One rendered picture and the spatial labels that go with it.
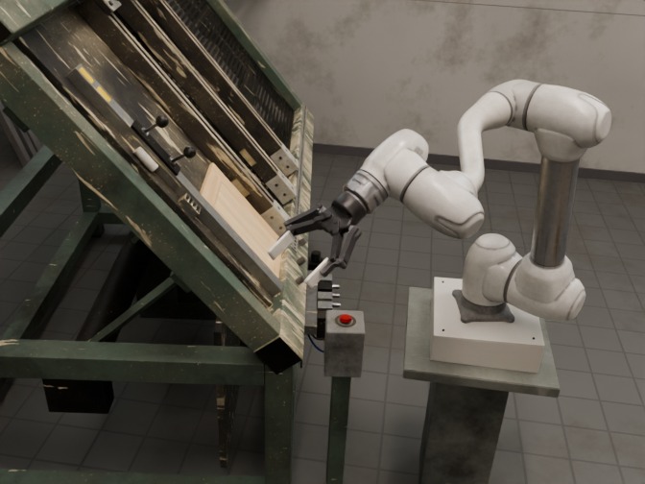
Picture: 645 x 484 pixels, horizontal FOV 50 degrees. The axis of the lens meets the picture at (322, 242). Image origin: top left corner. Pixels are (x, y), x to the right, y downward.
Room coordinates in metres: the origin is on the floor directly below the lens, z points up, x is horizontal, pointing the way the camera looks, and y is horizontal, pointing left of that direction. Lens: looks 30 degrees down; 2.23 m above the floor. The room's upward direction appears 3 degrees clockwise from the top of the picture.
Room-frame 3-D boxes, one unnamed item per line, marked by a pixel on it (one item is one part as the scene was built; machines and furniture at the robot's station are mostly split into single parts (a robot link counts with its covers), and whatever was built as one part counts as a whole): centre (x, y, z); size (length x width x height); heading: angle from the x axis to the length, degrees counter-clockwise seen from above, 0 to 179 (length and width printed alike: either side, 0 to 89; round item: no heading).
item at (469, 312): (1.99, -0.56, 0.89); 0.22 x 0.18 x 0.06; 3
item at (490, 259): (1.97, -0.56, 1.03); 0.18 x 0.16 x 0.22; 50
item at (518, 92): (1.87, -0.52, 1.62); 0.18 x 0.14 x 0.13; 140
